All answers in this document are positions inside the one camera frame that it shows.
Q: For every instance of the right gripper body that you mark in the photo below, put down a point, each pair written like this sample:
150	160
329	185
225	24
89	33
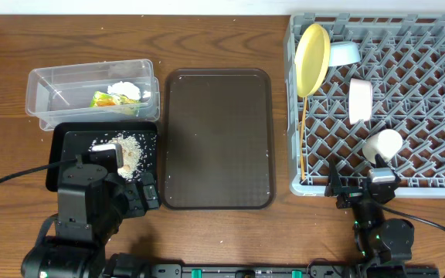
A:
351	200

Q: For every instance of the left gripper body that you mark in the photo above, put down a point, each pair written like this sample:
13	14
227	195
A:
141	191

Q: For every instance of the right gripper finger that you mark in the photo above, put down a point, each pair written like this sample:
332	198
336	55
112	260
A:
334	185
379	162

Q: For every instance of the white paper cup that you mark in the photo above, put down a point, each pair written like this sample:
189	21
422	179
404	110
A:
386	143

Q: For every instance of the rice and peanut scraps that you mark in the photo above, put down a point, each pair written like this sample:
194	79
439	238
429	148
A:
138	149

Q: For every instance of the wooden chopstick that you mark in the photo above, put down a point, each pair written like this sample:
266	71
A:
302	164
304	113

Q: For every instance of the white bowl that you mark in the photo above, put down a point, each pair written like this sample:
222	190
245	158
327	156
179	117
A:
360	100

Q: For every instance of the green snack wrapper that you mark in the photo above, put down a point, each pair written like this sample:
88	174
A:
105	100

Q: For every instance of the white tissue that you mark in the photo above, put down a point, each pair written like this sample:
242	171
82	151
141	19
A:
126	89

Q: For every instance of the blue bowl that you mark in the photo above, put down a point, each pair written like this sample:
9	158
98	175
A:
344	53

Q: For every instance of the yellow plate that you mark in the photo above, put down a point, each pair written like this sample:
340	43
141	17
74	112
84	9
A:
312	59

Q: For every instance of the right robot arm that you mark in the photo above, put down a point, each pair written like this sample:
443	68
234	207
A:
386	244

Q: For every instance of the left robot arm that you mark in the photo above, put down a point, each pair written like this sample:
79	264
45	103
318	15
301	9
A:
93	201

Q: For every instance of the grey dishwasher rack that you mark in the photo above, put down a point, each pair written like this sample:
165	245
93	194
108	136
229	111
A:
403	56

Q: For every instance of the dark brown serving tray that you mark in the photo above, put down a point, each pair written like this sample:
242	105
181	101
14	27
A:
218	140

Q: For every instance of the black rectangular bin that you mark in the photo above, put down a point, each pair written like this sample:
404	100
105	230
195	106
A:
71	139

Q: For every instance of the clear plastic bin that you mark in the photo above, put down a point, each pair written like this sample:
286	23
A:
63	93

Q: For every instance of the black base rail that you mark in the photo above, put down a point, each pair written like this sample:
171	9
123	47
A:
315	271

